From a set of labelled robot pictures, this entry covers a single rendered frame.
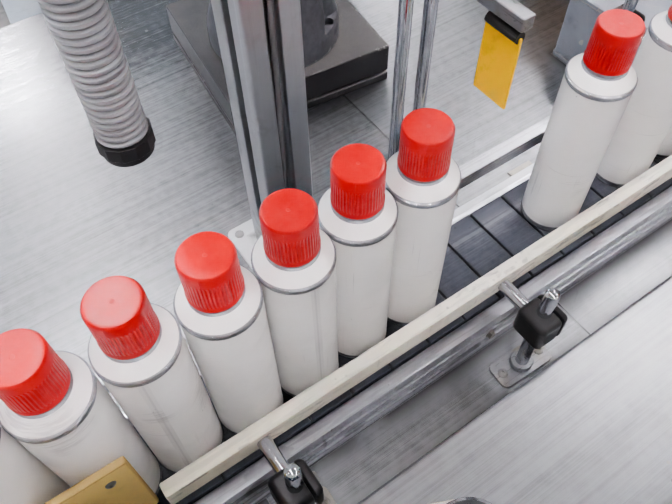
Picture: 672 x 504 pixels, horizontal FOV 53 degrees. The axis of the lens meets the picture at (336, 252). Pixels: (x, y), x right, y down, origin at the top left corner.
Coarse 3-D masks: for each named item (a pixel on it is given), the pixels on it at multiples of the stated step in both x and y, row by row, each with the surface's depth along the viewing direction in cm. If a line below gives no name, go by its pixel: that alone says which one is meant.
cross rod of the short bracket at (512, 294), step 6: (504, 282) 55; (510, 282) 55; (498, 288) 55; (504, 288) 55; (510, 288) 55; (516, 288) 55; (504, 294) 55; (510, 294) 54; (516, 294) 54; (522, 294) 54; (510, 300) 55; (516, 300) 54; (522, 300) 54; (528, 300) 54; (516, 306) 54
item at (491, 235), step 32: (512, 192) 64; (608, 192) 64; (480, 224) 62; (512, 224) 62; (608, 224) 62; (448, 256) 60; (480, 256) 60; (512, 256) 60; (448, 288) 58; (416, 352) 55; (320, 416) 52; (224, 480) 51
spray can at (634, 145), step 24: (648, 48) 53; (648, 72) 54; (648, 96) 56; (624, 120) 59; (648, 120) 57; (624, 144) 60; (648, 144) 60; (600, 168) 64; (624, 168) 62; (648, 168) 63
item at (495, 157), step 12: (528, 132) 57; (540, 132) 57; (504, 144) 57; (516, 144) 57; (528, 144) 57; (480, 156) 56; (492, 156) 56; (504, 156) 56; (516, 156) 58; (468, 168) 55; (480, 168) 55; (492, 168) 57; (468, 180) 55
